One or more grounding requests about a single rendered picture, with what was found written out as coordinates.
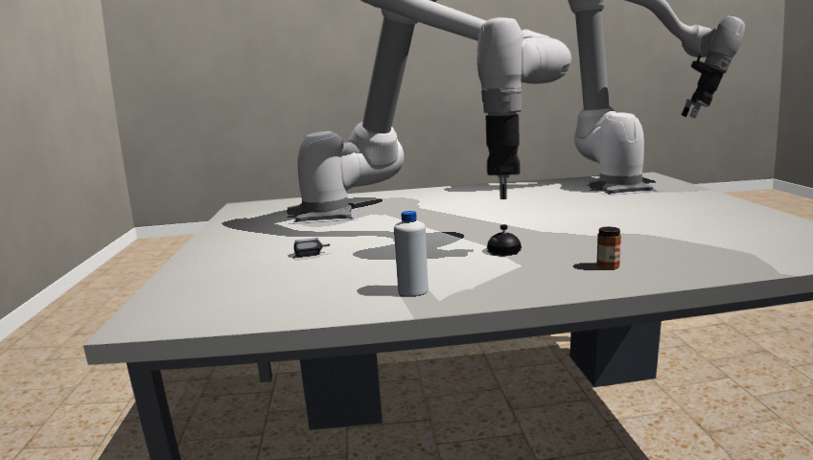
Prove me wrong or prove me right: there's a grey bottle with blue cap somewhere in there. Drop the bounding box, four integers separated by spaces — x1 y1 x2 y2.
394 211 429 296

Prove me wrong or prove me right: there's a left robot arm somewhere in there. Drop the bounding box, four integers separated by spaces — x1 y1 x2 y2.
568 0 745 194

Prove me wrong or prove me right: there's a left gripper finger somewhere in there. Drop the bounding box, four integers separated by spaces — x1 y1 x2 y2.
681 99 695 117
690 100 708 118

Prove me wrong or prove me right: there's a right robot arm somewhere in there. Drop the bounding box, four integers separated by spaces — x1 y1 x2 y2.
287 0 571 221

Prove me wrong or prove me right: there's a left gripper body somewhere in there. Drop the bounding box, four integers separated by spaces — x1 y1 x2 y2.
691 51 732 106

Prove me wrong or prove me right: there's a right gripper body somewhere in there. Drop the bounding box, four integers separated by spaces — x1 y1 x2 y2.
481 88 522 175

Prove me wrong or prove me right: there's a spice jar with black lid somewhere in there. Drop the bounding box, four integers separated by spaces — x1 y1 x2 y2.
596 226 621 270

